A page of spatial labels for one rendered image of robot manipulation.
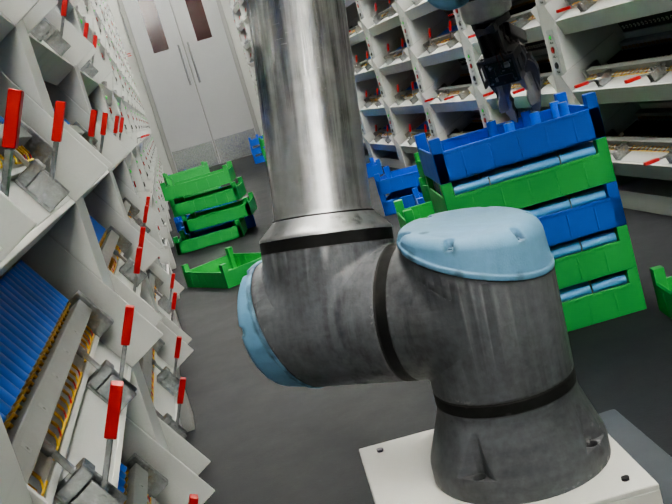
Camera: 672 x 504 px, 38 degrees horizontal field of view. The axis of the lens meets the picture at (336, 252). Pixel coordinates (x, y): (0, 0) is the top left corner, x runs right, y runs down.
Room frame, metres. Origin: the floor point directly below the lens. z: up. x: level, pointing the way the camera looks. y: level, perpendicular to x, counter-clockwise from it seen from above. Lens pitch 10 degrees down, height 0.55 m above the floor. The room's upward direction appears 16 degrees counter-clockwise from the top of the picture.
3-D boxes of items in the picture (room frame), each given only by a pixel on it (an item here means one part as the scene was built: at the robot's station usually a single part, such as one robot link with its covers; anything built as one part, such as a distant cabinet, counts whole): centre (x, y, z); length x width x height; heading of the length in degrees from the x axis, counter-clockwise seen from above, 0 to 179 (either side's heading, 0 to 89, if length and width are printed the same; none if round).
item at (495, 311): (0.97, -0.13, 0.29); 0.17 x 0.15 x 0.18; 62
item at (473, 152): (1.75, -0.36, 0.36); 0.30 x 0.20 x 0.08; 90
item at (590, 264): (1.75, -0.36, 0.12); 0.30 x 0.20 x 0.08; 90
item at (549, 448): (0.97, -0.13, 0.15); 0.19 x 0.19 x 0.10
